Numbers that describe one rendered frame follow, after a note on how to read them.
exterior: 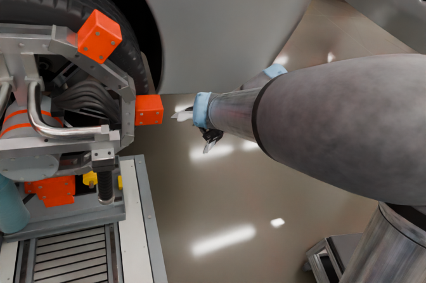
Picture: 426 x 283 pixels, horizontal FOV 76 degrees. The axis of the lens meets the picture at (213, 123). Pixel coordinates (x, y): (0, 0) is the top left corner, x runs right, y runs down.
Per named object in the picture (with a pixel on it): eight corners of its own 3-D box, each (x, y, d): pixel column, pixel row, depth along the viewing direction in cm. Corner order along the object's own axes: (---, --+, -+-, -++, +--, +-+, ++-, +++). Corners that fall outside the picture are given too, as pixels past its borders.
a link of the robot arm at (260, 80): (281, 78, 60) (273, 54, 65) (242, 103, 65) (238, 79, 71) (299, 96, 64) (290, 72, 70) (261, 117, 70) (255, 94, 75)
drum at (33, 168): (67, 123, 88) (60, 89, 78) (65, 179, 75) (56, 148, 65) (14, 126, 83) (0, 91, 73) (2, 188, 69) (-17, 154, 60)
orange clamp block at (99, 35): (100, 49, 74) (120, 24, 71) (101, 66, 69) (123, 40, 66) (75, 34, 69) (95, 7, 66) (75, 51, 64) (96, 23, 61)
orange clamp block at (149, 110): (131, 110, 94) (158, 108, 97) (134, 127, 89) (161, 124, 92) (132, 94, 89) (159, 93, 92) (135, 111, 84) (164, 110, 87)
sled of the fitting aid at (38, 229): (119, 163, 162) (118, 153, 156) (125, 221, 140) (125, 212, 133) (18, 175, 144) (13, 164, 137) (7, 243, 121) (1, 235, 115)
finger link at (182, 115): (163, 116, 77) (194, 118, 74) (171, 106, 82) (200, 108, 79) (165, 125, 79) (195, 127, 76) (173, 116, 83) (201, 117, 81)
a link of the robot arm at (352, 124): (317, 232, 14) (189, 134, 62) (479, 233, 16) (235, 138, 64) (346, 3, 14) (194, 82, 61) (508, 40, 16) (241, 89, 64)
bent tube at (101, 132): (104, 86, 75) (102, 53, 68) (109, 140, 63) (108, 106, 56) (28, 88, 68) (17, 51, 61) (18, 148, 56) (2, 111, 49)
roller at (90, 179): (96, 133, 125) (96, 124, 121) (100, 190, 106) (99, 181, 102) (82, 134, 122) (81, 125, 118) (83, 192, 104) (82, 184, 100)
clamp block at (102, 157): (112, 142, 72) (111, 129, 69) (115, 171, 67) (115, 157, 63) (91, 144, 70) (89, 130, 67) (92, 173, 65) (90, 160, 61)
